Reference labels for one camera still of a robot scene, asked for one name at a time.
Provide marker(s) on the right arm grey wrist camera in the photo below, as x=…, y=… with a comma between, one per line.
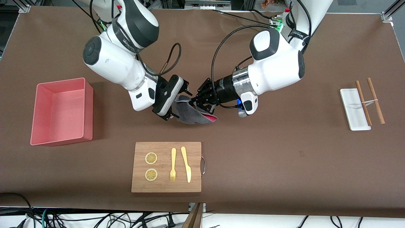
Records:
x=172, y=91

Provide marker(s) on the yellow plastic knife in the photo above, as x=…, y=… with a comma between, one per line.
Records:
x=186, y=164

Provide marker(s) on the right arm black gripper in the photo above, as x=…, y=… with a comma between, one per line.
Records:
x=183, y=88

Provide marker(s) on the white rectangular tray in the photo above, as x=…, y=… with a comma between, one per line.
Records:
x=352, y=110

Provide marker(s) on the yellow plastic fork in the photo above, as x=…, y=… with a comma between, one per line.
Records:
x=173, y=158

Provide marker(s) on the grey and pink cloth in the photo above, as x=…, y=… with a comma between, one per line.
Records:
x=190, y=115

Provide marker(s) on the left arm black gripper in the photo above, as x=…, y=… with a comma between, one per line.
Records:
x=222, y=88

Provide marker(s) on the wooden rod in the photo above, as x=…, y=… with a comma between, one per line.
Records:
x=367, y=115
x=379, y=110

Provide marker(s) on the aluminium frame rail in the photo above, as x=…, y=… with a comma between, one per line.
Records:
x=207, y=3

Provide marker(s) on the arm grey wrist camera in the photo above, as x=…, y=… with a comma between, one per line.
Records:
x=242, y=113
x=172, y=91

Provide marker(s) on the black power plug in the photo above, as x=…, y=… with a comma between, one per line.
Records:
x=171, y=221

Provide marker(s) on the small orange colourful objects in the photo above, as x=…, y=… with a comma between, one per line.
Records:
x=266, y=3

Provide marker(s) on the aluminium corner bracket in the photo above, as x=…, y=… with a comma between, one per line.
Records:
x=24, y=9
x=386, y=16

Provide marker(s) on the lemon slice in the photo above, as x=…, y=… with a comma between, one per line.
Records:
x=151, y=174
x=151, y=158

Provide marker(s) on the wooden cutting board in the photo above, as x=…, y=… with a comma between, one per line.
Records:
x=164, y=186

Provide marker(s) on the small metal bracket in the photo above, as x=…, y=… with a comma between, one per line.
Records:
x=204, y=207

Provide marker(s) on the wooden plank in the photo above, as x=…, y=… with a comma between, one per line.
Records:
x=193, y=218

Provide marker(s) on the pink plastic box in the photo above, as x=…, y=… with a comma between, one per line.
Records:
x=60, y=114

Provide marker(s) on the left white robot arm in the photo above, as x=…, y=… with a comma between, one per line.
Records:
x=275, y=63

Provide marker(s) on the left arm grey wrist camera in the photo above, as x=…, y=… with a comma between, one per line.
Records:
x=242, y=113

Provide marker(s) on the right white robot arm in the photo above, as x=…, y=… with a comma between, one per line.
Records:
x=110, y=63

